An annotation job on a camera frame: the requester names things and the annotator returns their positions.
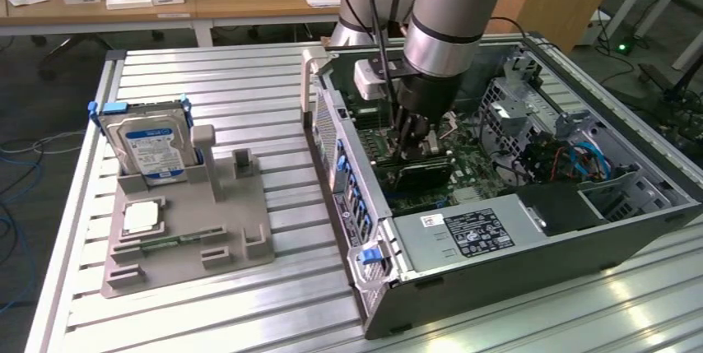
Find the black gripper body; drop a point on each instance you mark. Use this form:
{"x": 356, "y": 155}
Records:
{"x": 427, "y": 94}

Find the graphics card with black cooler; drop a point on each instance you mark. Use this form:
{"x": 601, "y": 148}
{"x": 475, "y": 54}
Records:
{"x": 425, "y": 176}

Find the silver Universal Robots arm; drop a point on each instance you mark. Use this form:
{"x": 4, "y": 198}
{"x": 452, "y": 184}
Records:
{"x": 449, "y": 11}

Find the metal socket cover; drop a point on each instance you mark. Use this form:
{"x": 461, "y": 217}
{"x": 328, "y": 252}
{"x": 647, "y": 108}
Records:
{"x": 449, "y": 124}

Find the black RAM slot row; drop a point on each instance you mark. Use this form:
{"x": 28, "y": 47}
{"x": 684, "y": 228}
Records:
{"x": 371, "y": 116}

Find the green motherboard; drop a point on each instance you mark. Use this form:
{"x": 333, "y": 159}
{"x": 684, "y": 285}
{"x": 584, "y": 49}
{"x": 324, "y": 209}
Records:
{"x": 472, "y": 163}

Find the metal disk bay cage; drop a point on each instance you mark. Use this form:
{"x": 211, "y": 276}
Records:
{"x": 511, "y": 122}

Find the grey power supply unit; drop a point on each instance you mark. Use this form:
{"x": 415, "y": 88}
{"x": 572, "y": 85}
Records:
{"x": 467, "y": 233}

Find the blue case latch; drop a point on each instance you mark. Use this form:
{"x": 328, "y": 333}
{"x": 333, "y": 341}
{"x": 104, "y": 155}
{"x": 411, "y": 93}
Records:
{"x": 368, "y": 256}

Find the device with green light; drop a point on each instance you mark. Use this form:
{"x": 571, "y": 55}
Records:
{"x": 621, "y": 47}

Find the open dark grey PC case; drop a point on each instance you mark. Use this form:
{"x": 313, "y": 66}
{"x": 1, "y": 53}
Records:
{"x": 548, "y": 270}

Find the black floor stand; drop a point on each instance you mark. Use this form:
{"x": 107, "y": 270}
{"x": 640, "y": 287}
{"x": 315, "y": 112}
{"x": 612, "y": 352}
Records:
{"x": 675, "y": 94}

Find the hard disk in blue caddy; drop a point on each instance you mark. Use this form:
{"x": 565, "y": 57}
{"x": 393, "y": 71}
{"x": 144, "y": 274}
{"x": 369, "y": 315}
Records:
{"x": 148, "y": 151}

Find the green RAM stick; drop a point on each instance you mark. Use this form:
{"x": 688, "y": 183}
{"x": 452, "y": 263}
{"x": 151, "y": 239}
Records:
{"x": 169, "y": 242}

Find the grey parts rack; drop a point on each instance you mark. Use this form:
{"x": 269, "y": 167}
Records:
{"x": 187, "y": 270}

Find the silver CPU chip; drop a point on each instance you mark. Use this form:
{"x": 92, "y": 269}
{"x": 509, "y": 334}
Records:
{"x": 143, "y": 217}

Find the white paper card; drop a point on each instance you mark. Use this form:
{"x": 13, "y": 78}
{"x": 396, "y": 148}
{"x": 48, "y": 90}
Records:
{"x": 27, "y": 0}

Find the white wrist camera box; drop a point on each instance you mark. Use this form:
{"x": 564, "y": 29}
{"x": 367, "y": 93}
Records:
{"x": 368, "y": 81}

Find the white desk frame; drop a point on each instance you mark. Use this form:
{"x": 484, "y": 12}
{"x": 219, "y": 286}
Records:
{"x": 659, "y": 3}

